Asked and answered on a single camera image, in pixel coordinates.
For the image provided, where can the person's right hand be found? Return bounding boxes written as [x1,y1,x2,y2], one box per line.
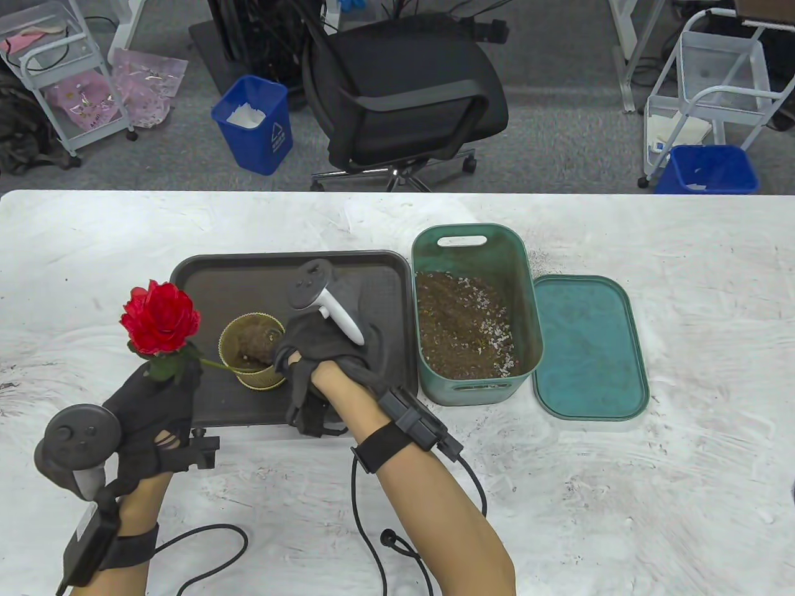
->
[273,314,390,440]

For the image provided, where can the person's left hand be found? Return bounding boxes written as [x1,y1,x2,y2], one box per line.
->
[102,359,204,499]

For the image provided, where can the brown potting mix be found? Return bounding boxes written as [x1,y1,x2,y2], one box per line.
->
[416,272,521,381]
[238,331,281,368]

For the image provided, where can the red artificial rose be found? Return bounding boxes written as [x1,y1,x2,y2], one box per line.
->
[120,281,255,381]

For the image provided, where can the teal plastic lid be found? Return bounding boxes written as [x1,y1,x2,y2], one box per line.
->
[532,275,650,422]

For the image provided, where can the person's left forearm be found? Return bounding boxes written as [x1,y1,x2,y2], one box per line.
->
[71,472,175,596]

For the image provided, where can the person's right forearm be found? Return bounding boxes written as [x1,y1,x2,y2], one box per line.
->
[311,360,516,596]

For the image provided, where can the grey and white hand controller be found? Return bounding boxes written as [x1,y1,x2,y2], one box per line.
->
[289,260,367,345]

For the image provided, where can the gold ribbed flower pot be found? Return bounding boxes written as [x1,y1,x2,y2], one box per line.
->
[217,312,294,391]

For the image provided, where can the brown plastic tray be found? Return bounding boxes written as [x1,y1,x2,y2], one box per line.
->
[168,250,418,429]

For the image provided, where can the teal plastic storage box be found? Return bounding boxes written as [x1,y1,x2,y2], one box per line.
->
[411,223,545,406]

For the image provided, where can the blue bin with white symbol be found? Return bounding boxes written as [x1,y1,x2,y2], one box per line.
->
[211,75,294,176]

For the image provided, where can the crumpled white paper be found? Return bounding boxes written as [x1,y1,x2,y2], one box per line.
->
[227,104,268,129]

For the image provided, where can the black office chair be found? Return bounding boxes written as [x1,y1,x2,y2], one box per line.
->
[302,12,510,193]

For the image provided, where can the dark fabric bag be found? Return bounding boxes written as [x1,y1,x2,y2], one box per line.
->
[0,65,81,176]

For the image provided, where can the pink plastic bag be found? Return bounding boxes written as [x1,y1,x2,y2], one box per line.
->
[47,70,125,131]
[112,48,189,129]

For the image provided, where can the black computer tower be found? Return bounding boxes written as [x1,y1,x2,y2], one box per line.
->
[208,0,327,88]

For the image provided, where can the white desk leg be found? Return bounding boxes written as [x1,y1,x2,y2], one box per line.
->
[609,0,665,114]
[109,0,162,66]

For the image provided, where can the white box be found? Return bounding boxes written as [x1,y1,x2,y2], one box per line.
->
[646,115,712,156]

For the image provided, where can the plain blue bin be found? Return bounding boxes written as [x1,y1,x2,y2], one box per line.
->
[654,145,761,195]

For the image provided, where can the white mesh rolling cart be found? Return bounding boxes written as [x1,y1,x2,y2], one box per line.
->
[638,9,795,189]

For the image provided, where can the brown cardboard box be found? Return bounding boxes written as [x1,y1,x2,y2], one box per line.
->
[733,0,795,25]

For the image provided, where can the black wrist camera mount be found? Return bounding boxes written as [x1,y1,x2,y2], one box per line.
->
[351,388,465,476]

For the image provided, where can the black cable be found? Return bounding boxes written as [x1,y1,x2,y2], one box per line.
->
[351,447,488,596]
[152,523,249,596]

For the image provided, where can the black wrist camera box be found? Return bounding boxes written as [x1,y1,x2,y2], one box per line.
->
[56,503,159,590]

